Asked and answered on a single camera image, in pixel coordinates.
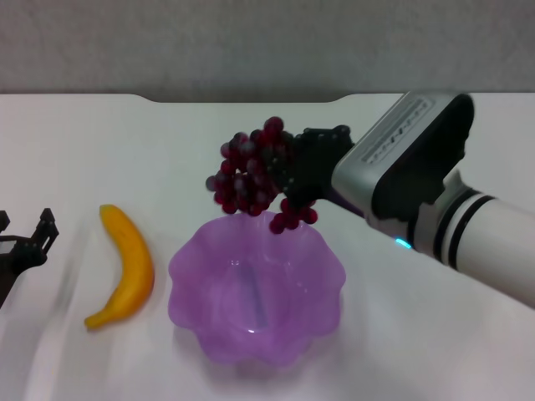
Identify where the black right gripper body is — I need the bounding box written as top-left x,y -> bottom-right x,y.
291,133 -> 357,206

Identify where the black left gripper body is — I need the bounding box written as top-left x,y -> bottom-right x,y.
0,233 -> 47,309

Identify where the dark red grape bunch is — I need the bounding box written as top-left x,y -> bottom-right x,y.
205,116 -> 319,236

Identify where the yellow banana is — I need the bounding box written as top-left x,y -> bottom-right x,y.
83,203 -> 155,332

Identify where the purple wavy plastic bowl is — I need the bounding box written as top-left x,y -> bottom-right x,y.
166,211 -> 348,369

